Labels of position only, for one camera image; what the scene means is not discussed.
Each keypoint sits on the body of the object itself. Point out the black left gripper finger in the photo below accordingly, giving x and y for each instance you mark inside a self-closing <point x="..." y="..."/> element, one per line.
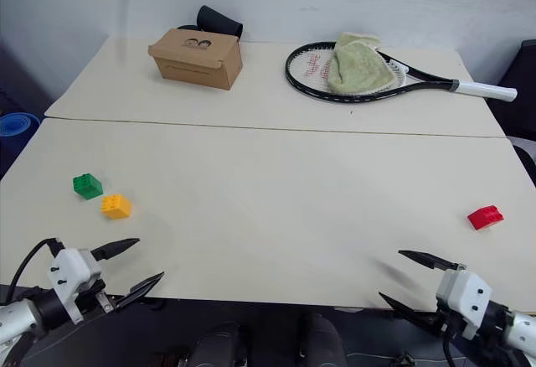
<point x="115" y="248"/>
<point x="140" y="286"/>

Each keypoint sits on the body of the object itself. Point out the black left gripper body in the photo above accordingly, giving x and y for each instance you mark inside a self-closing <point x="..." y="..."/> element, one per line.
<point x="93" y="293"/>

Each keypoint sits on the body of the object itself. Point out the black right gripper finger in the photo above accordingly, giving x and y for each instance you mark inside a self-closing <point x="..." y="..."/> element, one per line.
<point x="431" y="260"/>
<point x="408" y="309"/>

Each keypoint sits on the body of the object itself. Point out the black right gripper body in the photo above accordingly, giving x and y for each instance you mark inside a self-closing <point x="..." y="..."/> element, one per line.
<point x="444" y="321"/>

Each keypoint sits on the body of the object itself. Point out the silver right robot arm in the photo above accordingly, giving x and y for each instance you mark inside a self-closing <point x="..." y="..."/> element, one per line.
<point x="508" y="331"/>

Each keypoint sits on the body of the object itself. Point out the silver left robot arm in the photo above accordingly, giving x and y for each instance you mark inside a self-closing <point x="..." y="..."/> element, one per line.
<point x="19" y="312"/>

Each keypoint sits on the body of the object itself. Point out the yellow toy brick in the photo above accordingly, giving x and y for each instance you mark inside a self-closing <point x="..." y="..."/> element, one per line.
<point x="115" y="207"/>

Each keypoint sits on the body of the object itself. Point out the green toy brick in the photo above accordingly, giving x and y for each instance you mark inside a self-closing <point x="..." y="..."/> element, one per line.
<point x="87" y="186"/>

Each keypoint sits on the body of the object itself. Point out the red toy brick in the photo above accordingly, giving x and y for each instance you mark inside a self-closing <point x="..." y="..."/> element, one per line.
<point x="485" y="217"/>

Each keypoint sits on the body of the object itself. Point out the dark rounded shape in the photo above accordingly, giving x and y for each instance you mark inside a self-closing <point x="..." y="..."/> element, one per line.
<point x="215" y="346"/>
<point x="320" y="339"/>

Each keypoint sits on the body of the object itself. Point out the blue rolled mat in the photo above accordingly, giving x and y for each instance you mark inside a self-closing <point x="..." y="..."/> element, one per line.
<point x="14" y="130"/>

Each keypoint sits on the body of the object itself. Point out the black tennis racket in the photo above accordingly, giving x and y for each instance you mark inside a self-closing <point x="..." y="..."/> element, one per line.
<point x="377" y="86"/>

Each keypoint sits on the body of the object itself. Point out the brown cardboard box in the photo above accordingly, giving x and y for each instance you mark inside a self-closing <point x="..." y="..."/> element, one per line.
<point x="197" y="59"/>

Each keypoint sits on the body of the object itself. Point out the light green towel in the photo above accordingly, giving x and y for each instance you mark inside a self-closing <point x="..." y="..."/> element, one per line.
<point x="358" y="63"/>

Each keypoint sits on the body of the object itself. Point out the black rolled mat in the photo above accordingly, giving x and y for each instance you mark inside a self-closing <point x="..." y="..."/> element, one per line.
<point x="218" y="21"/>

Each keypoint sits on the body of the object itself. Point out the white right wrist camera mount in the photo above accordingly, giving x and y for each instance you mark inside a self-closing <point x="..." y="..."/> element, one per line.
<point x="465" y="296"/>

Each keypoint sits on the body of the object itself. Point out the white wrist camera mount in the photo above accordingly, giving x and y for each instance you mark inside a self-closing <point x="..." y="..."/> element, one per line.
<point x="465" y="296"/>
<point x="69" y="267"/>

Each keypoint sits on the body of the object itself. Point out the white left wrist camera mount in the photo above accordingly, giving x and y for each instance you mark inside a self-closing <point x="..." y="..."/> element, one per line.
<point x="69" y="267"/>

